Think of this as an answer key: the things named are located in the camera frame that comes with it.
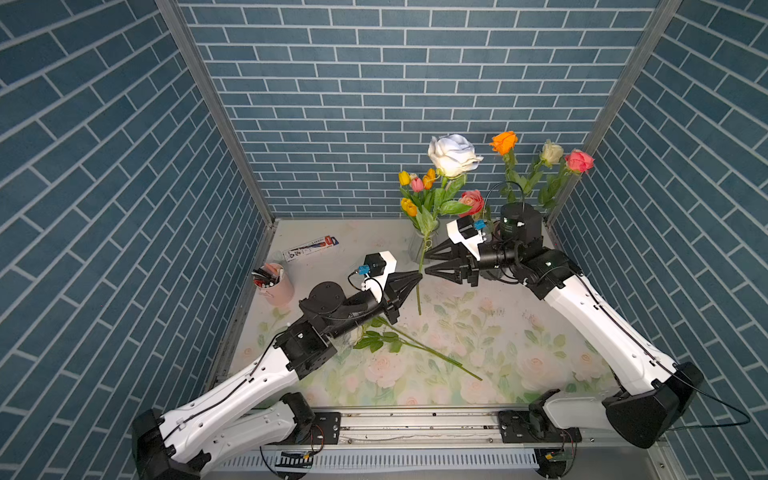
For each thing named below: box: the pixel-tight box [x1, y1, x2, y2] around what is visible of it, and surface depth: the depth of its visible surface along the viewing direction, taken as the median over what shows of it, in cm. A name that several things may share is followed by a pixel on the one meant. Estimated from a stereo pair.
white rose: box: [417, 134, 484, 315], surface depth 44 cm
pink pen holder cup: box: [252, 262, 295, 307], surface depth 93 cm
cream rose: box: [522, 139, 564, 197], surface depth 88 cm
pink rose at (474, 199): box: [458, 190, 485, 218], surface depth 78 cm
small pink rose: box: [538, 149, 595, 211], surface depth 81 cm
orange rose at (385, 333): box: [354, 318, 483, 381], surface depth 89 cm
